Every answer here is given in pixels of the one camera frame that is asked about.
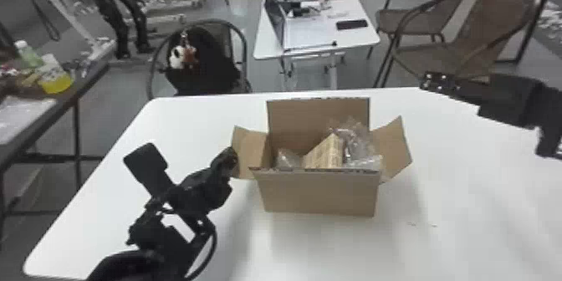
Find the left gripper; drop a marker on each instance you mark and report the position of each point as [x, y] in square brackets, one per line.
[202, 192]

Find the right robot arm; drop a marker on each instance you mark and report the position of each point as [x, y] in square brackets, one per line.
[513, 100]

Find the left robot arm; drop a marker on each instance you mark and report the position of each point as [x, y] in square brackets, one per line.
[153, 241]

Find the clear plastic bag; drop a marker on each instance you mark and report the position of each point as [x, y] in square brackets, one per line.
[360, 144]
[287, 159]

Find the black backpack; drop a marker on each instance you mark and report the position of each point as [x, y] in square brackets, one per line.
[211, 69]

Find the cardboard box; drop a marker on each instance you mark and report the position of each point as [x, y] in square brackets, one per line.
[318, 192]

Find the beige packet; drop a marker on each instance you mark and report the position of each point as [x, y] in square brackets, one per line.
[325, 154]

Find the panda toy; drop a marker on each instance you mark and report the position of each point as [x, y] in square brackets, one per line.
[178, 56]

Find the black chair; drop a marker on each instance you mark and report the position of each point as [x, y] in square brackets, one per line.
[239, 37]

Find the grey laptop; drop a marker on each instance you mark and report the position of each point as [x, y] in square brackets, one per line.
[274, 12]

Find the white side table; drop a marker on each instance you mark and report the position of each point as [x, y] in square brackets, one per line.
[322, 32]

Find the black phone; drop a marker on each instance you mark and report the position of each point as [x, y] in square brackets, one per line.
[351, 24]

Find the yellow container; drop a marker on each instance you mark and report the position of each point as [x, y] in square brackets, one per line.
[55, 80]

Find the dark side table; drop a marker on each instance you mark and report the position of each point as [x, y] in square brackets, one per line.
[26, 116]

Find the green bottle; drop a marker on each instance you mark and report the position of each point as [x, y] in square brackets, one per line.
[28, 56]

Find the brown chair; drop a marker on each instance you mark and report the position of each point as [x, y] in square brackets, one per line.
[478, 41]
[417, 21]

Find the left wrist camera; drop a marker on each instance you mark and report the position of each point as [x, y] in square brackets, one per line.
[148, 166]

